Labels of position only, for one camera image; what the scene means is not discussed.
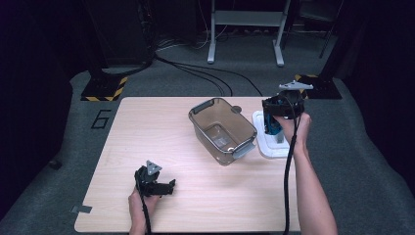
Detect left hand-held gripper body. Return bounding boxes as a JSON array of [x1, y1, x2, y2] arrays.
[[134, 160, 169, 198]]

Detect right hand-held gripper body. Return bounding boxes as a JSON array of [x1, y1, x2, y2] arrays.
[[262, 80, 314, 120]]

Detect blue toy car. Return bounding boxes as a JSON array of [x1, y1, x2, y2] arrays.
[[264, 114, 284, 136]]

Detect white box lid grey handle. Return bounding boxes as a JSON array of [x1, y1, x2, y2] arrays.
[[252, 110, 292, 160]]

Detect transparent grey plastic storage box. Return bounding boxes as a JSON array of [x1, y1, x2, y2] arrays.
[[188, 97, 258, 166]]

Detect person's left hand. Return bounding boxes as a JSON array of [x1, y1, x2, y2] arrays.
[[127, 188, 161, 226]]

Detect person's right hand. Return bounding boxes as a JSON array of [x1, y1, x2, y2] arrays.
[[273, 112, 313, 155]]

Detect black yellow striped stand base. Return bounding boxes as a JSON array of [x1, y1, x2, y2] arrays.
[[80, 76, 129, 102], [295, 73, 343, 100]]

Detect grey tape piece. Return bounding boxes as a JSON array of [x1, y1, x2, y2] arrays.
[[70, 205, 93, 214]]

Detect white metal stand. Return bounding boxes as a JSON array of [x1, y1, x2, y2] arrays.
[[207, 0, 293, 68]]

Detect black cabinet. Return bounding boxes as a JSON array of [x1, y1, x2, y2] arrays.
[[86, 0, 155, 67]]

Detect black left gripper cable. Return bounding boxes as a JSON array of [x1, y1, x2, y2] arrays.
[[135, 182, 153, 235]]

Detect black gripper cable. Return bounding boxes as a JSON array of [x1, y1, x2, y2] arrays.
[[282, 93, 302, 235], [135, 182, 153, 235]]

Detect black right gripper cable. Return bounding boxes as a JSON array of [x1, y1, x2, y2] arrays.
[[282, 93, 302, 235]]

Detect black floor cables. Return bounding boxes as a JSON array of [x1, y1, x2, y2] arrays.
[[153, 53, 263, 98]]

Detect white floor cables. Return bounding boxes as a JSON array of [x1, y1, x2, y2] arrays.
[[156, 19, 229, 53]]

